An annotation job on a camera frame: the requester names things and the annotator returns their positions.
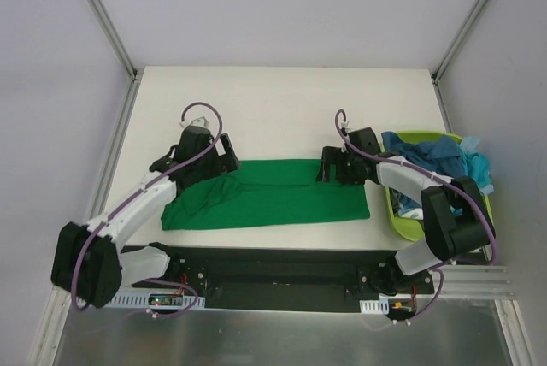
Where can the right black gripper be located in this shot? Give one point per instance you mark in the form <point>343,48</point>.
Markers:
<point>335,165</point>

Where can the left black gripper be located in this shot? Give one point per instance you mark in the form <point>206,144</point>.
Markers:
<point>198,168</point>

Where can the green t-shirt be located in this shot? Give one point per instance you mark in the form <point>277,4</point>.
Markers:
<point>265,193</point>

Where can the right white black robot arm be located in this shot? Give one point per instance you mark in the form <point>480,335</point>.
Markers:
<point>455,220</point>

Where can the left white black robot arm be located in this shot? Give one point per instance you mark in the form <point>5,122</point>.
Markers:
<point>90,260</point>

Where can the lime green plastic basket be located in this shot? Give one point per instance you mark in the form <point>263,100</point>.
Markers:
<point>405,214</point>

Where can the dark blue t-shirt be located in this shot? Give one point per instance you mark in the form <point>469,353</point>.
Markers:
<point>442,156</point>

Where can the teal blue t-shirt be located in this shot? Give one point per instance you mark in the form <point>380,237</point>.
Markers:
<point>475,164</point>

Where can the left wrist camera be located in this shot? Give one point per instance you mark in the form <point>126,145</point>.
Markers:
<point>201,122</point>

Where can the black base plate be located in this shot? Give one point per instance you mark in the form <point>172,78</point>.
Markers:
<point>291,280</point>

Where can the left white cable duct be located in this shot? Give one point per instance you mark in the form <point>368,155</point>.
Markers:
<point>154,301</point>

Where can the white cable duct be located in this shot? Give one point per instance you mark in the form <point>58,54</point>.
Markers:
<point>375,307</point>
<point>154,301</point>

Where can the right white cable duct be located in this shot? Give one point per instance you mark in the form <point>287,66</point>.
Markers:
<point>375,307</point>

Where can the aluminium front rail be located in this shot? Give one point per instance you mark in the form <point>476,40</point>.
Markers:
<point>477,282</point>

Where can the left aluminium frame post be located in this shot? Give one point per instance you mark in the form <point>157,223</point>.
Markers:
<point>114,38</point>

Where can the aluminium frame post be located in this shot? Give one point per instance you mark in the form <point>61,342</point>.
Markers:
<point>471,18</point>
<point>114,38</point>

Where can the right aluminium frame post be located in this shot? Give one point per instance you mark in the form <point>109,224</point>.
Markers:
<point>471,18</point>

